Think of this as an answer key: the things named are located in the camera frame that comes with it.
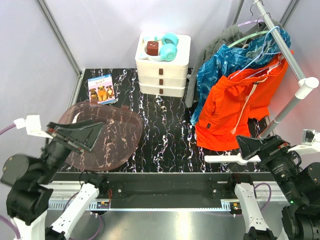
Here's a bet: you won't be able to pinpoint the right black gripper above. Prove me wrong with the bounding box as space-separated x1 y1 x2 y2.
236 131 308 204

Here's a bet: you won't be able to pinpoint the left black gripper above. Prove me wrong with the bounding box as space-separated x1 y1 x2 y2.
36 117 106 183

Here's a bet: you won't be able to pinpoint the orange shorts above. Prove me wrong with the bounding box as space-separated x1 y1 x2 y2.
195 53 288 151

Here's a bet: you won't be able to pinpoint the blue patterned shorts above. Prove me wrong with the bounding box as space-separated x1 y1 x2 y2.
189 28 292 127

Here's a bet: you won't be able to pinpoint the light blue wire hanger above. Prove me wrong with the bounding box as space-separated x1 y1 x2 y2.
234 26 280 77

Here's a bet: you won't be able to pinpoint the mint green hanger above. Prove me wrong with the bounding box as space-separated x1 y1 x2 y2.
228 30 269 48

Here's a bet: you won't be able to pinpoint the grey shorts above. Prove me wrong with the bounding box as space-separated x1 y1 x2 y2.
185 19 285 109

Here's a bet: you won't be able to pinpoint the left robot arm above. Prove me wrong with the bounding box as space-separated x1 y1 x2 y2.
0 120 108 240

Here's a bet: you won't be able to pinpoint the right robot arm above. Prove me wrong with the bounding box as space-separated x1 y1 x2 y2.
227 135 320 240

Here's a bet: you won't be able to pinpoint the lilac hanger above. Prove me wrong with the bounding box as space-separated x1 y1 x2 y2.
237 19 264 27

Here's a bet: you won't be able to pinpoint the dog picture book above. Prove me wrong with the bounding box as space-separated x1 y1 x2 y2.
87 74 116 105

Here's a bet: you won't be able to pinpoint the pink transparent basin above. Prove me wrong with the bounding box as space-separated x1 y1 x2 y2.
58 101 143 172

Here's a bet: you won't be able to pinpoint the white clothes rack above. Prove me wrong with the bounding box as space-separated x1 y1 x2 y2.
203 0 319 165

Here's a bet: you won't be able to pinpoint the white drawer unit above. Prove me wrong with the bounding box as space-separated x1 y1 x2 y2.
135 32 191 98

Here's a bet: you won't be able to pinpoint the brown cube box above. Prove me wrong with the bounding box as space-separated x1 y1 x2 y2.
145 41 159 56

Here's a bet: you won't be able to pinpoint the teal headphones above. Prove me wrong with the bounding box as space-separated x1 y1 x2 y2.
138 32 179 62

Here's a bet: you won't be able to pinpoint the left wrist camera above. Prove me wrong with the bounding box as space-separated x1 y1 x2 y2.
13 114 53 139

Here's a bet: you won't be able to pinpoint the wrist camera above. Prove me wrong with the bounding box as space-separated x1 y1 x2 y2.
13 114 53 139
288 129 320 155

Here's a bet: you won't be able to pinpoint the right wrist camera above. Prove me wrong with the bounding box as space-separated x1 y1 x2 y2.
288 129 320 155

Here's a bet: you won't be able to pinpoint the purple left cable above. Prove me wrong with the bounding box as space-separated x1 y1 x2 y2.
0 124 17 137

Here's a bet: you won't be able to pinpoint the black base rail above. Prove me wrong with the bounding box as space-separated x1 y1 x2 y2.
48 172 287 211

